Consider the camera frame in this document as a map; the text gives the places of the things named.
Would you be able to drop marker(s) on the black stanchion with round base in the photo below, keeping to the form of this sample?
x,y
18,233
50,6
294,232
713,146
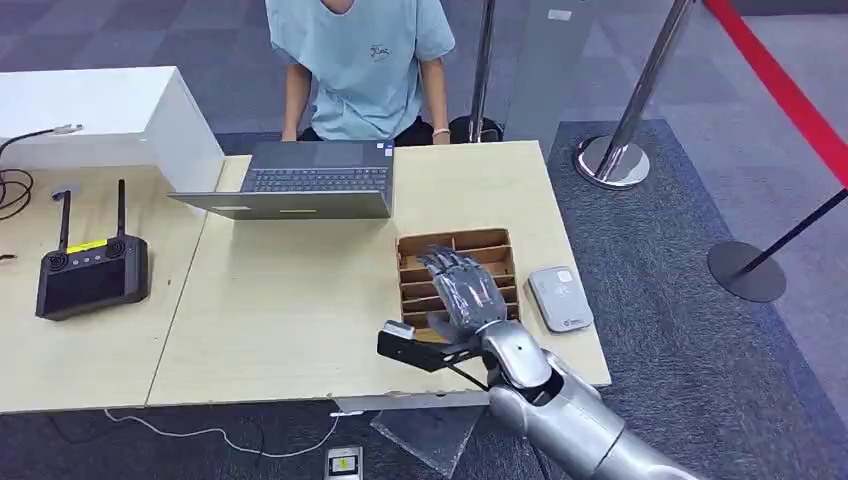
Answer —
x,y
745,272

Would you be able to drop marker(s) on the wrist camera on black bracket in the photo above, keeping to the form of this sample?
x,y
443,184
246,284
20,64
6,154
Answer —
x,y
417,351

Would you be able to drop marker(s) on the person's left hand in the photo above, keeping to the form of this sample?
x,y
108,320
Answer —
x,y
442,140

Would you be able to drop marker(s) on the black remote controller with antennas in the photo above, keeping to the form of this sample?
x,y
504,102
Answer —
x,y
91,281

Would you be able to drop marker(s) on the person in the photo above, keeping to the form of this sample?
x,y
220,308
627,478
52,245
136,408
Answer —
x,y
361,66

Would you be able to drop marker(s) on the white cabinet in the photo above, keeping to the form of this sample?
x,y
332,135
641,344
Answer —
x,y
99,112

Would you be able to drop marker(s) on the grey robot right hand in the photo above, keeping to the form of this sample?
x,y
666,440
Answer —
x,y
470,298

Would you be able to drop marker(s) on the pale grey card reader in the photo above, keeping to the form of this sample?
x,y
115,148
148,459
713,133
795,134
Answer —
x,y
560,298

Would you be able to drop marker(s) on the grey floor plate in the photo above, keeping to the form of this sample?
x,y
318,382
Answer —
x,y
427,437

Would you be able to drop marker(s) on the grey laptop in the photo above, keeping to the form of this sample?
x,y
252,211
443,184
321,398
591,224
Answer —
x,y
318,177

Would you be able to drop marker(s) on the wooden card box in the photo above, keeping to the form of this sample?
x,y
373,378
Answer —
x,y
490,255

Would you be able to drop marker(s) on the chrome stanchion with round base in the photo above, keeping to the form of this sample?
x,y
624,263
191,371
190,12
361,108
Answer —
x,y
613,162

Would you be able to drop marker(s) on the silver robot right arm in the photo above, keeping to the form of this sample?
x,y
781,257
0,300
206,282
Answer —
x,y
563,411

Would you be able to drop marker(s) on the floor socket box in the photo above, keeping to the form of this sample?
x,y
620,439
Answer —
x,y
344,464

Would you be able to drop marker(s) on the red barrier belt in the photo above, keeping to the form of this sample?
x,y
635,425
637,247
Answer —
x,y
782,93

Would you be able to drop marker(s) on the small grey pad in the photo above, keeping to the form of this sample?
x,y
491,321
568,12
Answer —
x,y
65,192

